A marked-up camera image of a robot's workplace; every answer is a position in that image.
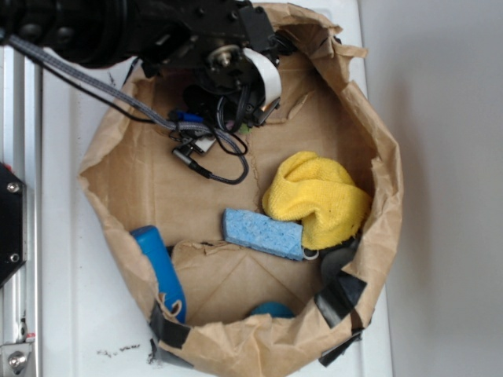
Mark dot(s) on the black metal bracket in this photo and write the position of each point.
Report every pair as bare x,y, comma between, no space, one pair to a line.
13,224

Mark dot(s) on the blue plastic bottle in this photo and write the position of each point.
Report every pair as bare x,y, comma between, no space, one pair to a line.
171,292

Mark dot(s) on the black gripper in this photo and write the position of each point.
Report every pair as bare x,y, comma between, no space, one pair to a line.
240,82

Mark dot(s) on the green plush animal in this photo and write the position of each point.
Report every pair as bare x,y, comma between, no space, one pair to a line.
244,129

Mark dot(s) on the yellow microfiber cloth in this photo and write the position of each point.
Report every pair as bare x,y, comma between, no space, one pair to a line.
320,193

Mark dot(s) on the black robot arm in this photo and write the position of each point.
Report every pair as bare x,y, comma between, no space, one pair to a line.
99,34

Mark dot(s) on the blue ball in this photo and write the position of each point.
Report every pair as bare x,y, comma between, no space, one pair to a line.
274,309

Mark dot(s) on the brown paper bag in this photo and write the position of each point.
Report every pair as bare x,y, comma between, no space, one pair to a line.
131,181

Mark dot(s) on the aluminium frame rail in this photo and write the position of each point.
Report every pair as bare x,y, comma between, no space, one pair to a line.
21,115

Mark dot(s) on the blue sponge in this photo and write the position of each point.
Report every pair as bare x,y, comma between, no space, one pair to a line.
261,233

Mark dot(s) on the grey curved object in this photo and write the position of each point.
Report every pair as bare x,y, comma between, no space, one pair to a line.
336,258

